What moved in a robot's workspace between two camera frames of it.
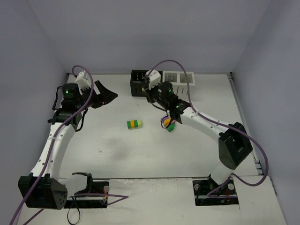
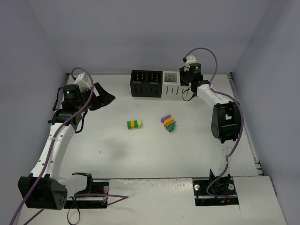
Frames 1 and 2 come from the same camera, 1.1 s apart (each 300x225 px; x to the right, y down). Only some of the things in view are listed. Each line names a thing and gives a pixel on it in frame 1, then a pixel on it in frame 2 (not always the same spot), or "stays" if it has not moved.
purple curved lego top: x=166 y=117 stays
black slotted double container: x=137 y=81 stays
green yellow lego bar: x=134 y=124 stays
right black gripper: x=149 y=94 to x=184 y=76
